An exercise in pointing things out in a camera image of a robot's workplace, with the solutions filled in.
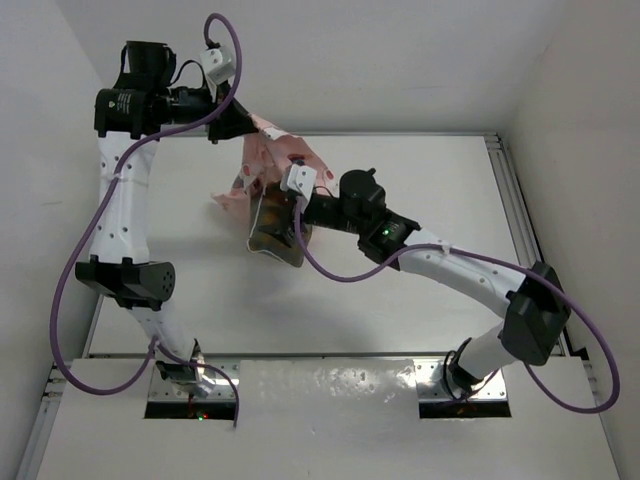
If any white front cover board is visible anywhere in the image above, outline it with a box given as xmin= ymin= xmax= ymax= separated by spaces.
xmin=38 ymin=359 xmax=618 ymax=479

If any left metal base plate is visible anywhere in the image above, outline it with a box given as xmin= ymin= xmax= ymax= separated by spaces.
xmin=147 ymin=362 xmax=239 ymax=404

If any right aluminium frame rail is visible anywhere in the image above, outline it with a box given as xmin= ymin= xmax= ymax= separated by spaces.
xmin=482 ymin=131 xmax=571 ymax=357

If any grey pillow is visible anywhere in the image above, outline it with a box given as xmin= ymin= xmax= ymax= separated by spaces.
xmin=247 ymin=183 xmax=305 ymax=268

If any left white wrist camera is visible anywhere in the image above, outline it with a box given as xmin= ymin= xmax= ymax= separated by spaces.
xmin=199 ymin=45 xmax=236 ymax=88

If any aluminium frame rail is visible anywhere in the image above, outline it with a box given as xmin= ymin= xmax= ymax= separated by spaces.
xmin=482 ymin=131 xmax=571 ymax=357
xmin=293 ymin=130 xmax=500 ymax=138
xmin=15 ymin=364 xmax=66 ymax=480

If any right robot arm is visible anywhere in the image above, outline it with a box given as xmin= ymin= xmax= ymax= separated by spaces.
xmin=280 ymin=164 xmax=570 ymax=394

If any pink cartoon pillowcase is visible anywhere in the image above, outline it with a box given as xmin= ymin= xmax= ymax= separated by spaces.
xmin=211 ymin=114 xmax=338 ymax=221

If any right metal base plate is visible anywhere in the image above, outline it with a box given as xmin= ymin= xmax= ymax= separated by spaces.
xmin=414 ymin=360 xmax=511 ymax=402

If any rear aluminium frame rail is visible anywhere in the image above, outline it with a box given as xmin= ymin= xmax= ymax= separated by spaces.
xmin=293 ymin=130 xmax=500 ymax=138

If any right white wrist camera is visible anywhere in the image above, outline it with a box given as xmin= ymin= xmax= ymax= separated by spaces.
xmin=280 ymin=164 xmax=317 ymax=201

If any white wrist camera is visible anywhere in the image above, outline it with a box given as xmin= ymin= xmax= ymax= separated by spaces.
xmin=199 ymin=45 xmax=236 ymax=88
xmin=280 ymin=164 xmax=317 ymax=201

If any metal base plate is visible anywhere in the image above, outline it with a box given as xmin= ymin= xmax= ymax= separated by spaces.
xmin=147 ymin=362 xmax=239 ymax=404
xmin=414 ymin=360 xmax=511 ymax=402

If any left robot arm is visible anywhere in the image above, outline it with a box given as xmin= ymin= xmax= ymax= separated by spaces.
xmin=74 ymin=41 xmax=256 ymax=397

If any left aluminium frame rail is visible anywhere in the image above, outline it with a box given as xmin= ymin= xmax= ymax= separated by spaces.
xmin=15 ymin=364 xmax=66 ymax=480

